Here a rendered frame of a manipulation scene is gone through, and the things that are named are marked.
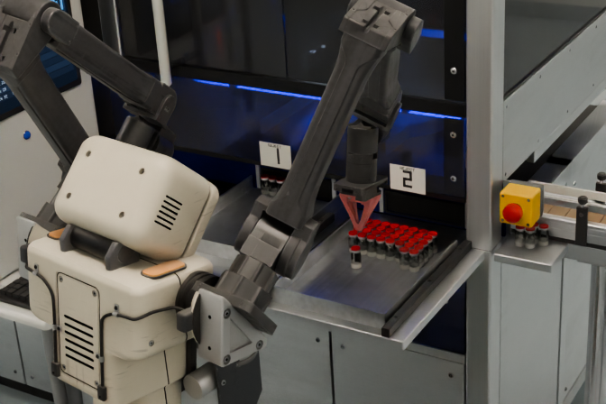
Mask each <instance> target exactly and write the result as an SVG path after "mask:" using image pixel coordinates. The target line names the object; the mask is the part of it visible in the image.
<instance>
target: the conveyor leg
mask: <svg viewBox="0 0 606 404"><path fill-rule="evenodd" d="M578 262H582V261H578ZM583 263H588V264H591V265H592V266H591V283H590V301H589V318H588V335H587V354H586V371H585V388H584V404H606V266H604V265H600V264H595V263H590V262H583Z"/></svg>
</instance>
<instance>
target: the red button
mask: <svg viewBox="0 0 606 404"><path fill-rule="evenodd" d="M502 214H503V217H504V219H505V220H506V221H507V222H509V223H512V224H515V223H517V222H518V221H519V220H520V219H521V218H522V217H523V211H522V209H521V207H520V206H519V205H517V204H513V203H511V204H508V205H506V206H505V207H504V209H503V211H502Z"/></svg>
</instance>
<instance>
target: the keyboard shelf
mask: <svg viewBox="0 0 606 404"><path fill-rule="evenodd" d="M20 277H21V276H20V274H19V269H17V270H16V271H14V272H12V273H10V274H9V275H7V276H6V277H4V278H2V279H1V280H0V289H2V288H3V287H6V285H8V284H10V283H11V282H12V283H13V281H14V280H17V279H19V278H20ZM0 317H3V318H6V319H9V320H13V321H15V322H18V323H21V324H25V325H27V326H32V327H35V328H39V329H41V330H50V329H52V327H51V325H50V324H48V323H46V322H44V321H42V320H40V319H39V318H38V317H36V316H35V315H34V314H33V312H32V311H31V310H29V309H25V308H20V307H17V306H14V305H11V304H7V303H4V302H2V301H0Z"/></svg>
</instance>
